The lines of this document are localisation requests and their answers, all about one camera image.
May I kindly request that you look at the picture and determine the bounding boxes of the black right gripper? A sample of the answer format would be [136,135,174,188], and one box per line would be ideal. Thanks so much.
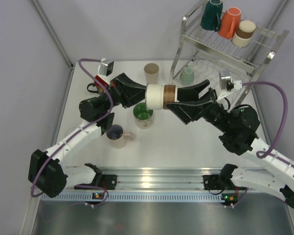
[165,80,232,134]

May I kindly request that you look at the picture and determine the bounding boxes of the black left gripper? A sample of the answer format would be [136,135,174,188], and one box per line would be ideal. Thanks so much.
[98,73,155,112]

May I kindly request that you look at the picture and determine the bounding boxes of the steel lined paper cup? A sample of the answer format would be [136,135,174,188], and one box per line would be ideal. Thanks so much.
[145,84,178,110]

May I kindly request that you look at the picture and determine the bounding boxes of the light teal mug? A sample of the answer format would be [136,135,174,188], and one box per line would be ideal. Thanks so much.
[179,66,195,85]

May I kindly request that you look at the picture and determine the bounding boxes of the small brown white cup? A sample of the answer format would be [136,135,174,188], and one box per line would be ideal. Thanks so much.
[231,20,256,47]

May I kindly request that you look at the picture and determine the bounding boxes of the dark teal mug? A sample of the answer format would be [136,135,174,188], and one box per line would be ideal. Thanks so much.
[200,0,223,32]

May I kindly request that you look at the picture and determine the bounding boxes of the orange mug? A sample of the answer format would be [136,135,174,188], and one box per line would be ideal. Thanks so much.
[218,7,242,40]

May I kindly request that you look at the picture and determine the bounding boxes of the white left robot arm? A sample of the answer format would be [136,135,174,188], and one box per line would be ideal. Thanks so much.
[28,73,146,198]

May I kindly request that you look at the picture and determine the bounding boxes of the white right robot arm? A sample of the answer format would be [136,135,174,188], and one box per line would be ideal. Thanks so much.
[165,80,294,209]

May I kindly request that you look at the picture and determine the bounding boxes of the stainless steel dish rack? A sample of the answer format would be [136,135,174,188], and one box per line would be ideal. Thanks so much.
[168,0,290,106]

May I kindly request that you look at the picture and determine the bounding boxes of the beige tumbler cup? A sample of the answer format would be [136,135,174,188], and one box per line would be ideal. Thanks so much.
[144,63,159,84]

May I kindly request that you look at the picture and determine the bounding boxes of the green interior floral mug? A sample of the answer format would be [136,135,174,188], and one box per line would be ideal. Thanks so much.
[133,102,154,129]

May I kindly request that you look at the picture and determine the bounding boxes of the red skull mug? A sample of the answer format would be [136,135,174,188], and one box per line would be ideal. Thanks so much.
[86,75,108,94]

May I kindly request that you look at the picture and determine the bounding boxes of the pink purple mug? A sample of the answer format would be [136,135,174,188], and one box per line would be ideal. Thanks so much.
[106,124,134,149]

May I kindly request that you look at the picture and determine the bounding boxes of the clear glass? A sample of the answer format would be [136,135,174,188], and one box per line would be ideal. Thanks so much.
[65,127,75,136]

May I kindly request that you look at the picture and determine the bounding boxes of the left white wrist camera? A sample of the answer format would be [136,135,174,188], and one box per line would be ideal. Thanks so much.
[98,58,114,77]

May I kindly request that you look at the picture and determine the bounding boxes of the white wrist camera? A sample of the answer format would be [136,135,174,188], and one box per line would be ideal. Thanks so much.
[98,58,114,77]
[218,70,243,100]

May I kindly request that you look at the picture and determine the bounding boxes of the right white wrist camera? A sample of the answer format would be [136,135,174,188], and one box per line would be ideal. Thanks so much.
[218,70,243,100]

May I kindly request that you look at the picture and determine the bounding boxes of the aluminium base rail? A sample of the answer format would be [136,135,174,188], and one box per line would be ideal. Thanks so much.
[100,166,221,191]

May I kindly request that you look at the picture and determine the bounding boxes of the grey slotted cable duct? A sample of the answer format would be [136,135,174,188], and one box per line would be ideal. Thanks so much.
[41,191,224,203]

